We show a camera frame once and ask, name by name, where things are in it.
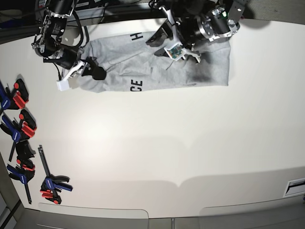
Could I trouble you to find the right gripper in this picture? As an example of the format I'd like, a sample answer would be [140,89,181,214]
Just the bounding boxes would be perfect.
[61,57,106,81]

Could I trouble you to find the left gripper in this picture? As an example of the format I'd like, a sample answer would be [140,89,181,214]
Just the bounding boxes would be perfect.
[146,6,203,63]

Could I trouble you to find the grey T-shirt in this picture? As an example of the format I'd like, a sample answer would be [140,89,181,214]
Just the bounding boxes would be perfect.
[76,32,231,93]

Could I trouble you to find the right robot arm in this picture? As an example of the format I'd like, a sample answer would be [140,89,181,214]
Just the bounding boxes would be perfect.
[31,0,107,83]

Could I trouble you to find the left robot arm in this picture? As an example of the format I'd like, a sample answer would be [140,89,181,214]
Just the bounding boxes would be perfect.
[146,0,248,63]

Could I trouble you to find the top bar clamp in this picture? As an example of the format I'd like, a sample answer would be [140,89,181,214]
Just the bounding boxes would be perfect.
[0,79,29,114]

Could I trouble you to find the bar clamp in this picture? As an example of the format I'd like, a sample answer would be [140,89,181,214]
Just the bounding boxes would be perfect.
[0,79,29,114]
[6,159,35,204]
[0,109,38,162]
[38,145,73,205]

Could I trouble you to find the right bar clamp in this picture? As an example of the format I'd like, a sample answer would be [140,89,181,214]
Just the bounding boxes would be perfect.
[38,145,73,205]

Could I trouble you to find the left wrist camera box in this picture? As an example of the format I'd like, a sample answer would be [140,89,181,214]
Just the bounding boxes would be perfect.
[163,43,184,61]

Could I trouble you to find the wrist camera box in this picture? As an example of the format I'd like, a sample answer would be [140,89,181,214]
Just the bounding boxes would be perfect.
[163,43,184,61]
[56,80,70,92]

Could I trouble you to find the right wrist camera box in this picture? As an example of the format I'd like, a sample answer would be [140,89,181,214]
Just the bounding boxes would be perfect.
[56,80,70,92]

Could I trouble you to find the aluminium frame rail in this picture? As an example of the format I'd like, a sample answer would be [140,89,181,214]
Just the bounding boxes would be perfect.
[76,3,151,20]

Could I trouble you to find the white slotted bracket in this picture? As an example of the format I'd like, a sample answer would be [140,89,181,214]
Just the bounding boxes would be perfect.
[283,178,305,198]

